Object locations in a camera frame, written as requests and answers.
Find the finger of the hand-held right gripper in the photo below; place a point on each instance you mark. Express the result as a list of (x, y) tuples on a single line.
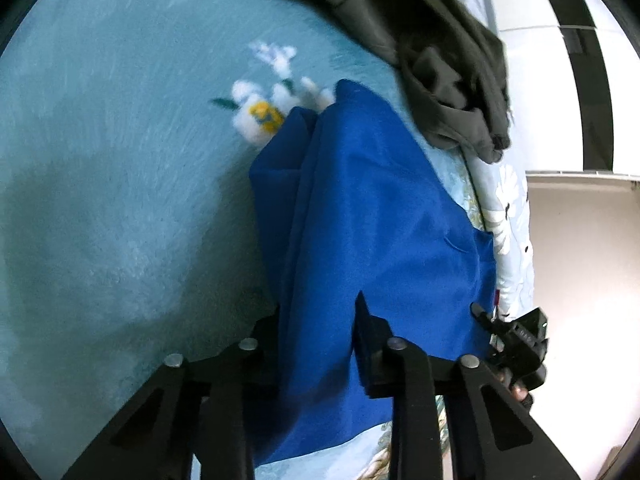
[(484, 317)]

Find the blue garment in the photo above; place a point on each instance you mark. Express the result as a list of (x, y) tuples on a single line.
[(375, 210)]

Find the dark door frame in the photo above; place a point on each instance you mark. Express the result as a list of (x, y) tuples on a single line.
[(595, 85)]

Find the light blue floral duvet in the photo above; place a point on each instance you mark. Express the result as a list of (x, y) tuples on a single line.
[(507, 210)]

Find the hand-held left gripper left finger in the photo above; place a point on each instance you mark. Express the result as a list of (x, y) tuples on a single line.
[(265, 355)]

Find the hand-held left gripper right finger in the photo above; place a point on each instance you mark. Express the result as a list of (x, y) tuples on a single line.
[(371, 355)]

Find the teal floral blanket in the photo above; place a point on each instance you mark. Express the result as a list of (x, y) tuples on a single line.
[(125, 160)]

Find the person's right hand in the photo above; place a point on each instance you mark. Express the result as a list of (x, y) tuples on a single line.
[(521, 392)]

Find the dark grey garment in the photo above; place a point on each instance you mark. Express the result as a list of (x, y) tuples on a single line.
[(425, 35)]

